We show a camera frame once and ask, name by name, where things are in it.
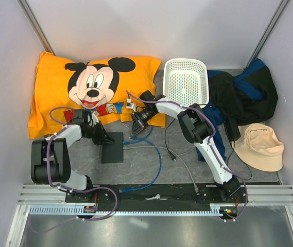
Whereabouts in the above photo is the grey ethernet cable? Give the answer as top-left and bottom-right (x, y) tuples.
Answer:
(123, 145), (200, 195)

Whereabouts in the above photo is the orange Mickey Mouse pillow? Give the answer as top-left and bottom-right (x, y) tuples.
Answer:
(28, 52), (161, 139)

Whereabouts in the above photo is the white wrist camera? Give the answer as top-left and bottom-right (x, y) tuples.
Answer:
(126, 98), (136, 112)
(87, 112), (99, 127)

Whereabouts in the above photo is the dark grey network switch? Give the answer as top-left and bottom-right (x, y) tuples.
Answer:
(101, 132), (124, 164)

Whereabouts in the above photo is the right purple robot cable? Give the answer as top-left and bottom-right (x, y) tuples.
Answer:
(125, 89), (249, 223)

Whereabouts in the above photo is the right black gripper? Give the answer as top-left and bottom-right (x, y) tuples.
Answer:
(131, 109), (157, 138)

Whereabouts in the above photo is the black power cord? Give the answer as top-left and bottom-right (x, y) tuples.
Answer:
(164, 102), (253, 181)

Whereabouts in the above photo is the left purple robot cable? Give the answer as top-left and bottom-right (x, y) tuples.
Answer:
(29, 107), (118, 234)

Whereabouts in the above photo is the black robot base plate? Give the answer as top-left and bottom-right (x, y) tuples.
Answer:
(65, 182), (247, 214)

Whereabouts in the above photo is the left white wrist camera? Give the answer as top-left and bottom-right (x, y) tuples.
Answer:
(87, 112), (99, 127)

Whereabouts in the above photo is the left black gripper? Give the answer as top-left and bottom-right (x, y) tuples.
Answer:
(84, 121), (114, 146)

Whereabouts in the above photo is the white slotted cable duct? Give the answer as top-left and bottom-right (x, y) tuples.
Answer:
(29, 205), (238, 217)

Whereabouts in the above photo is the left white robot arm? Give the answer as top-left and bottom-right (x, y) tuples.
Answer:
(30, 107), (115, 202)

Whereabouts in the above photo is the beige bucket hat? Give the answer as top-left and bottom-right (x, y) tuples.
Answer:
(231, 123), (284, 172)

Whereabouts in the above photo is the blue and black garment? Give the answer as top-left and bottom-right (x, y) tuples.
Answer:
(202, 59), (278, 160)

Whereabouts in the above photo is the black power adapter brick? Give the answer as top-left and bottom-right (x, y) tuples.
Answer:
(224, 117), (241, 142)

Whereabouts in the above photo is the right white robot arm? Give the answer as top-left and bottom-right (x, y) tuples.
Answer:
(127, 91), (240, 203)

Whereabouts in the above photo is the white perforated plastic basket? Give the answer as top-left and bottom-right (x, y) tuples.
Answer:
(162, 58), (209, 108)

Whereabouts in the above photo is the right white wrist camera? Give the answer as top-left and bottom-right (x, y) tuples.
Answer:
(126, 98), (136, 112)

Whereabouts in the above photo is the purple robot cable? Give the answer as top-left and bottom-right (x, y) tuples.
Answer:
(125, 89), (249, 223)
(29, 107), (118, 234)

